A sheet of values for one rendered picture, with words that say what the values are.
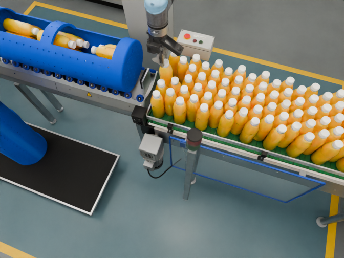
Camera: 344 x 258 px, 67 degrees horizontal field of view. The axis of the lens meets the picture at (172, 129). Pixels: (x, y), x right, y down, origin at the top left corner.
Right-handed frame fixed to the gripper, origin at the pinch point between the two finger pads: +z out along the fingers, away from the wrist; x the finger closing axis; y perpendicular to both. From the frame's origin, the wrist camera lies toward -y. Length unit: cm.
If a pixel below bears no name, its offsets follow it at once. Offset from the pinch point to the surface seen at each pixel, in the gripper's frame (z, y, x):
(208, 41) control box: 7.4, -15.8, -27.2
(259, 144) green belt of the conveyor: 27, -59, 16
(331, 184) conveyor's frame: 30, -98, 25
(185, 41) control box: 7.4, -3.3, -23.6
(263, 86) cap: 7, -51, -6
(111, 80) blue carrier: 4.3, 23.7, 15.9
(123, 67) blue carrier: -1.9, 17.8, 10.8
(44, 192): 102, 80, 74
